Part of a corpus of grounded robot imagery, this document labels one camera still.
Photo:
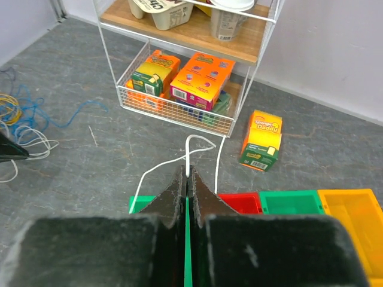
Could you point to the red bin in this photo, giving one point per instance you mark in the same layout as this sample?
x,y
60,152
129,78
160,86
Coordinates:
x,y
244,203

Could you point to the rear green bin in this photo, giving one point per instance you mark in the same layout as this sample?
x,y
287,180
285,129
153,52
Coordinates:
x,y
291,202

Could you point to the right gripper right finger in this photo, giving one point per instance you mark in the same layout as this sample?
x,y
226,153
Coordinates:
x,y
231,249

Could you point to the green bin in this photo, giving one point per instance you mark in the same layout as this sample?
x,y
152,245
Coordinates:
x,y
142,202
291,202

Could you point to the clear cup with lid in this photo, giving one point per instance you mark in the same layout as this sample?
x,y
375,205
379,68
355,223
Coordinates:
x,y
226,25

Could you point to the yogurt cup pack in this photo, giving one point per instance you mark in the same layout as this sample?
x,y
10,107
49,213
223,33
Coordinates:
x,y
165,14

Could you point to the white wire shelf rack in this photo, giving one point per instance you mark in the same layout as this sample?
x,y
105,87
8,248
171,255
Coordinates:
x,y
247,49

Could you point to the pink orange box in rack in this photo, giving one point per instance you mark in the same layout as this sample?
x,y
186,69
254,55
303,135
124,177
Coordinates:
x,y
200,82

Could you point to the front green bin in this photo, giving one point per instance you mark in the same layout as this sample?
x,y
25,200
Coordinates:
x,y
142,202

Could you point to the yellow bin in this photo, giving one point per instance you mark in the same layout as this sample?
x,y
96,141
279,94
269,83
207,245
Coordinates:
x,y
360,213

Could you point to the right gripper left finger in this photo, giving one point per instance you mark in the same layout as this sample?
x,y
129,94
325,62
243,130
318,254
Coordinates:
x,y
141,249

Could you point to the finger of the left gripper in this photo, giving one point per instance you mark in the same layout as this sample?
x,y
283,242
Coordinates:
x,y
10,150

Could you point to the sponge box in rack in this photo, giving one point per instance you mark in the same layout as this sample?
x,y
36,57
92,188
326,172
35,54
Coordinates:
x,y
149,84

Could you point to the green sponges in rack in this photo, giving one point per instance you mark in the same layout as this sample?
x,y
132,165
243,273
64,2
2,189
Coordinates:
x,y
220,108

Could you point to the sponge box on table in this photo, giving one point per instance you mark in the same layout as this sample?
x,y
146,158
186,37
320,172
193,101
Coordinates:
x,y
262,142

